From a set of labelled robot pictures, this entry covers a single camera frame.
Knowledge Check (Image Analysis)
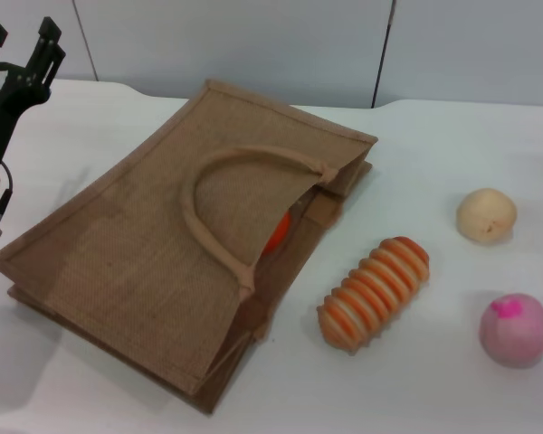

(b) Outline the black cable with metal plug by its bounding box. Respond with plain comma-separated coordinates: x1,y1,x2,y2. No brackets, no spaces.
0,161,15,228

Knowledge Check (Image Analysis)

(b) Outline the brown jute handbag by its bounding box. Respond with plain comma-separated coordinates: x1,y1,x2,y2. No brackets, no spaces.
0,79,379,415

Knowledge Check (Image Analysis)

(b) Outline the orange toy fruit with stem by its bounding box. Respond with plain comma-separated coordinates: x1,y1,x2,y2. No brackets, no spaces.
262,211,293,255

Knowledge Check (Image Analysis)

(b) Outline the ridged orange striped bread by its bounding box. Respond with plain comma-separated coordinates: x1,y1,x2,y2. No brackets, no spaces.
316,236,432,355

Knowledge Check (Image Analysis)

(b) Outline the beige round toy fruit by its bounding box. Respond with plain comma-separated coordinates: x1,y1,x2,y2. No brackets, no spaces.
455,187,519,244

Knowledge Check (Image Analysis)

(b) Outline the pink round ball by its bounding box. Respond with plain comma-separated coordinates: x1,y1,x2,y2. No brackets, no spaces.
479,292,543,369

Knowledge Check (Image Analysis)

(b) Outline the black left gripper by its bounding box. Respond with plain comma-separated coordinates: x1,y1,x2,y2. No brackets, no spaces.
0,16,67,172

